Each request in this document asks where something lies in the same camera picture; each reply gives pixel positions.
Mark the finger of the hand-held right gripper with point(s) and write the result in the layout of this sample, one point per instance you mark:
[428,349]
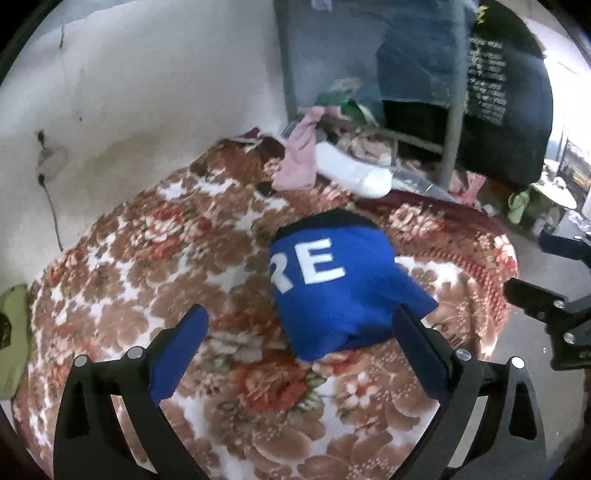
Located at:
[556,243]
[531,295]

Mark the floral blanket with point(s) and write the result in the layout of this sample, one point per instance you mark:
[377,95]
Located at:
[161,258]

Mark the pink cloth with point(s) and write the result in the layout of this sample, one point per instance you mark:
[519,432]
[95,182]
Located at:
[298,157]

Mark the green slipper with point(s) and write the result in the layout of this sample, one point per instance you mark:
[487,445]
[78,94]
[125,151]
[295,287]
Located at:
[518,207]

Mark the blue denim hanging garment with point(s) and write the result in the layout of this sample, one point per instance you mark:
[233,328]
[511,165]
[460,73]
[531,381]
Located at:
[415,60]

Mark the green garment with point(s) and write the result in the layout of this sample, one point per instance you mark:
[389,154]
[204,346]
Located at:
[16,364]

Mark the grey metal bed frame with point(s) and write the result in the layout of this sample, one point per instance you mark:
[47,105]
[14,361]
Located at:
[450,138]

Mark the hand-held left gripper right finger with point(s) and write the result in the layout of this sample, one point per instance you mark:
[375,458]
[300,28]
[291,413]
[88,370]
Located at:
[420,355]

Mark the clear plastic bottle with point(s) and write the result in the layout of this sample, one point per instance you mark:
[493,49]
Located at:
[549,221]

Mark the round white table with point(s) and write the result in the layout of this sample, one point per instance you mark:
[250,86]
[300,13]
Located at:
[556,197]

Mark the black printed hanging shirt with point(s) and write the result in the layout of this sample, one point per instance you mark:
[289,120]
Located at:
[508,138]

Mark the blue and black jacket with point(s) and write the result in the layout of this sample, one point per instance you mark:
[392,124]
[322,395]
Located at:
[351,304]

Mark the green cloth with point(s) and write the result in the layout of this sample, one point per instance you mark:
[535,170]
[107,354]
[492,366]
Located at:
[353,110]

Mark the white cloth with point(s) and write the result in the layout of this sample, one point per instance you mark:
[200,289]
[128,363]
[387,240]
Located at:
[355,173]

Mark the black garment with orange print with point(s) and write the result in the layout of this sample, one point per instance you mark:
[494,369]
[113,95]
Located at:
[3,330]

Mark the white power strip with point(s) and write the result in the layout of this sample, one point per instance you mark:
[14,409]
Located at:
[53,159]

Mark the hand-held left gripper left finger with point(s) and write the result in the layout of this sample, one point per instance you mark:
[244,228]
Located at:
[182,350]

